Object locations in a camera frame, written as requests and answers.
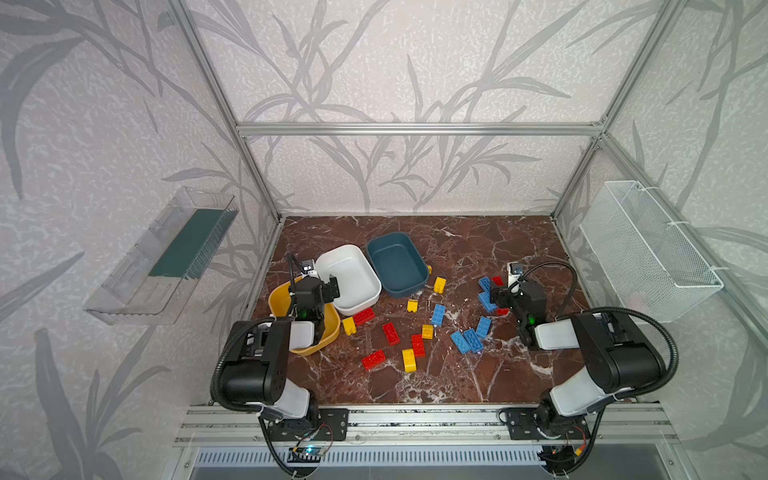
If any white plastic bin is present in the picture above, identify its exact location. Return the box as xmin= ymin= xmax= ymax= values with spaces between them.
xmin=315 ymin=244 xmax=382 ymax=317

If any aluminium front rail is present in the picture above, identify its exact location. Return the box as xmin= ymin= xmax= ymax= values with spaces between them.
xmin=173 ymin=403 xmax=680 ymax=447

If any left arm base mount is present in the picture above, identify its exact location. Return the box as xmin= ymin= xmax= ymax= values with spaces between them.
xmin=266 ymin=408 xmax=350 ymax=442

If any blue lego brick right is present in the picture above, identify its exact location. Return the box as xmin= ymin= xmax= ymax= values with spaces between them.
xmin=475 ymin=316 xmax=492 ymax=339

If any clear plastic wall shelf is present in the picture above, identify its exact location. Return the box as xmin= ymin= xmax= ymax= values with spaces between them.
xmin=84 ymin=187 xmax=239 ymax=326

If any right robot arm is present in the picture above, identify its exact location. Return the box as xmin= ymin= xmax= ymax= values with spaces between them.
xmin=489 ymin=280 xmax=680 ymax=431

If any white wire wall basket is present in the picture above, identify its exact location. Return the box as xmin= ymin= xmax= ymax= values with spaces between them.
xmin=580 ymin=180 xmax=724 ymax=323

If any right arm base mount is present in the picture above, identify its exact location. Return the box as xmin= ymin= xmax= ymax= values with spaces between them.
xmin=497 ymin=406 xmax=591 ymax=443

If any blue lego brick centre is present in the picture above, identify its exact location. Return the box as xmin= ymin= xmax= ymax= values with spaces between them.
xmin=430 ymin=304 xmax=446 ymax=327

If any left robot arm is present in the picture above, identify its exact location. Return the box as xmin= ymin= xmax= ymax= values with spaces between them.
xmin=210 ymin=276 xmax=340 ymax=429

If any teal plastic bin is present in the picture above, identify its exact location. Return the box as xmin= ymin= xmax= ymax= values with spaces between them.
xmin=366 ymin=232 xmax=429 ymax=299

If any yellow lego brick front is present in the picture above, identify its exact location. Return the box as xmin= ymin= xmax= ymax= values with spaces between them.
xmin=402 ymin=349 xmax=417 ymax=373

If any yellow plastic bin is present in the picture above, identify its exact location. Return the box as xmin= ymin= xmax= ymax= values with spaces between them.
xmin=268 ymin=282 xmax=341 ymax=357

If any red lego brick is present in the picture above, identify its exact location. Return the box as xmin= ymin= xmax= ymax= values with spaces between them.
xmin=352 ymin=307 xmax=376 ymax=326
xmin=361 ymin=350 xmax=387 ymax=371
xmin=382 ymin=322 xmax=401 ymax=346
xmin=411 ymin=334 xmax=426 ymax=358

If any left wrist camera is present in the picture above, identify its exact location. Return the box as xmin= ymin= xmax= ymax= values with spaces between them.
xmin=299 ymin=259 xmax=319 ymax=278

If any blue lego cluster far right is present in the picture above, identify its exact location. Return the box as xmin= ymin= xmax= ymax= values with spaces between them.
xmin=478 ymin=277 xmax=498 ymax=315

